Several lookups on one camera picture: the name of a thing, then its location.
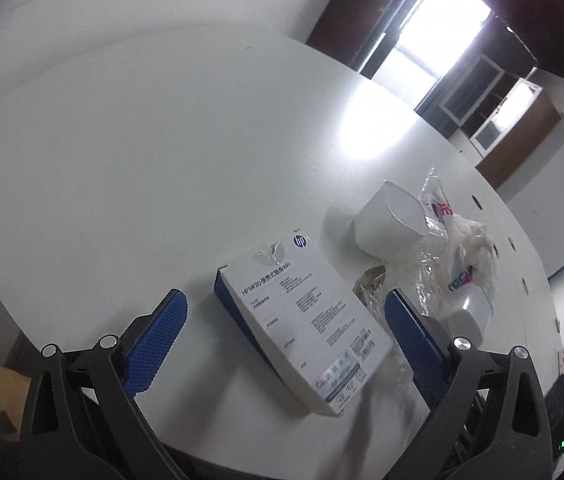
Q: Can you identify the brown snack wrapper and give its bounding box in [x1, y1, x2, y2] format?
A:
[352, 266, 387, 306]

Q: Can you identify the white framed glass cabinet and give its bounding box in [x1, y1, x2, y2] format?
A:
[439, 55, 505, 123]
[469, 77, 542, 156]

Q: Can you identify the small white paper cup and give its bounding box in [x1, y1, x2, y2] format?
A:
[444, 287, 492, 346]

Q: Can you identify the clear plastic bag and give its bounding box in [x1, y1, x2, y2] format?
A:
[357, 167, 500, 403]

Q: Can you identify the brown wooden cabinet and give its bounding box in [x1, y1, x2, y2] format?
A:
[476, 95, 562, 188]

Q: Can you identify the bright window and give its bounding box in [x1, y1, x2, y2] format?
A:
[372, 0, 492, 81]

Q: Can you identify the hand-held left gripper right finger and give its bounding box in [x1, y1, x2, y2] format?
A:
[384, 287, 555, 480]

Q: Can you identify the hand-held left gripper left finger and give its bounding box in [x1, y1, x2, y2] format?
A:
[22, 287, 189, 480]

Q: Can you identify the white and blue cardboard box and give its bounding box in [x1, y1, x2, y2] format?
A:
[213, 226, 393, 417]

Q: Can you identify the window curtain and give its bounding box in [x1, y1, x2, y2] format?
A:
[414, 67, 460, 137]

